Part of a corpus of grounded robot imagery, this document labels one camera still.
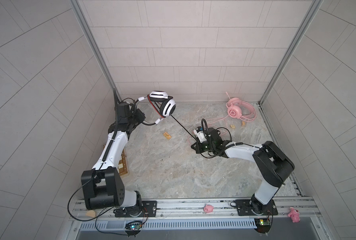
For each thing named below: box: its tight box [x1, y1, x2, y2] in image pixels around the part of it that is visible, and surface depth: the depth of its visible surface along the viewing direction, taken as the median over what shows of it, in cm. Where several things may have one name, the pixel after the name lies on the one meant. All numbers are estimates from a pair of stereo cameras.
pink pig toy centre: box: [203, 203, 215, 213], surface depth 71 cm
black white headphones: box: [147, 90, 177, 119], surface depth 72 cm
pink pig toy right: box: [287, 207, 301, 223], surface depth 69 cm
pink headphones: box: [226, 97, 257, 122], surface depth 110 cm
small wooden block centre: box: [163, 131, 172, 140], surface depth 98 cm
